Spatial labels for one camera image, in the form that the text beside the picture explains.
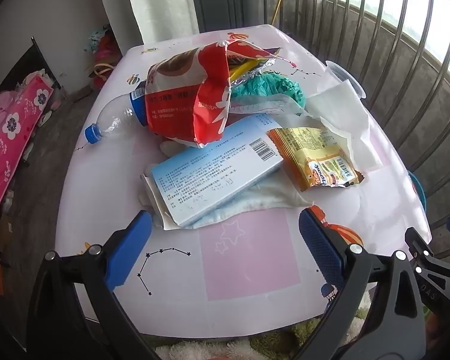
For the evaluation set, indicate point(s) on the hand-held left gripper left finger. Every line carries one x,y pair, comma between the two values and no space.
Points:
131,247

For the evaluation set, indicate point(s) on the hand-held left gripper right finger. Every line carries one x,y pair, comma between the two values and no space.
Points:
319,245

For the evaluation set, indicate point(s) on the blue plastic basket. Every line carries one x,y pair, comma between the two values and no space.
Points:
420,191

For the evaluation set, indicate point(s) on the clear plastic bottle blue label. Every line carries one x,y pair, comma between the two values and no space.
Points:
114,114

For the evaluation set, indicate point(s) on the purple yellow foil bag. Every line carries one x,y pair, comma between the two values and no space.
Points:
247,67

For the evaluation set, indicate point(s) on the orange snack wrapper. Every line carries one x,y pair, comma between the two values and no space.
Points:
315,153

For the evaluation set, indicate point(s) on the fluffy green white rug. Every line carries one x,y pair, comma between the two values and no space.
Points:
270,341

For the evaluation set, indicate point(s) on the blue white medicine box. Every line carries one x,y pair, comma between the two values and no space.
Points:
210,168

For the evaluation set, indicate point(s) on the white tissue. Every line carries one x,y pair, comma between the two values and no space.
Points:
345,108

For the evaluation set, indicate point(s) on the red snack bag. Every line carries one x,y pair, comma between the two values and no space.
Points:
176,93

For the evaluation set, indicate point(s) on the pink floral blanket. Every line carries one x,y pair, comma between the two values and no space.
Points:
11,138

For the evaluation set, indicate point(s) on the teal plastic bag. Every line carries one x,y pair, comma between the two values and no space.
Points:
270,86

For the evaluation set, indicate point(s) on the clear plastic cup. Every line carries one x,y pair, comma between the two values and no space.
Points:
341,73

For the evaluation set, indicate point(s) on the metal railing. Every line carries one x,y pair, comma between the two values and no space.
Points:
397,45

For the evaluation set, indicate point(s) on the red cloth bag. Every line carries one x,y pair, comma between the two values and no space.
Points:
107,50

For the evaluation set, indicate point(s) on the green patterned cloth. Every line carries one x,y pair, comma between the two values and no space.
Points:
95,39

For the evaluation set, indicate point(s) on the dark wooden board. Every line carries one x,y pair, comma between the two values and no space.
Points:
26,60

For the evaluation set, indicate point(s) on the dark grey cabinet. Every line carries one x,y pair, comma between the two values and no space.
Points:
221,0

